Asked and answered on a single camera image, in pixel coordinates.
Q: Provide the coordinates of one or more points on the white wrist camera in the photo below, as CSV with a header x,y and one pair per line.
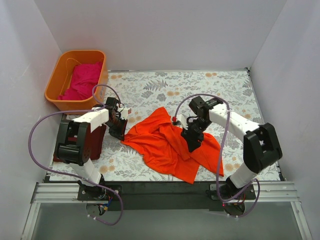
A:
x,y
124,112
180,120

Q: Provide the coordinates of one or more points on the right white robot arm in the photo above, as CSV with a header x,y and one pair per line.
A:
x,y
261,147

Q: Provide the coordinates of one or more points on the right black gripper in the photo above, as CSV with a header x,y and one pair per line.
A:
x,y
192,133

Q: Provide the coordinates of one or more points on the orange plastic basket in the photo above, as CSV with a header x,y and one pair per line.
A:
x,y
62,75

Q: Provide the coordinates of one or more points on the folded dark red t shirt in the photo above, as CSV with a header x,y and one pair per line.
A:
x,y
76,143

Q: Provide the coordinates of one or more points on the pink t shirt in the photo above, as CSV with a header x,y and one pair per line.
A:
x,y
84,78

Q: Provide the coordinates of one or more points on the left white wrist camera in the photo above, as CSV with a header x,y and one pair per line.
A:
x,y
124,112

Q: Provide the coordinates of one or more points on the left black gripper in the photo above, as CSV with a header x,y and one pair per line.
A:
x,y
117,127

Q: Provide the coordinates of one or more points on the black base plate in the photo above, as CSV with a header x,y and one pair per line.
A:
x,y
167,195

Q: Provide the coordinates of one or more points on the orange t shirt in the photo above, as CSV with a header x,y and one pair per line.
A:
x,y
165,150

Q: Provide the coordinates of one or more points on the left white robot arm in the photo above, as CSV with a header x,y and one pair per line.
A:
x,y
88,173

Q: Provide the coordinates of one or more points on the aluminium frame rail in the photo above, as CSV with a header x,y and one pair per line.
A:
x,y
266,191

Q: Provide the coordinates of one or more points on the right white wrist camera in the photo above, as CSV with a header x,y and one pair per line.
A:
x,y
180,120

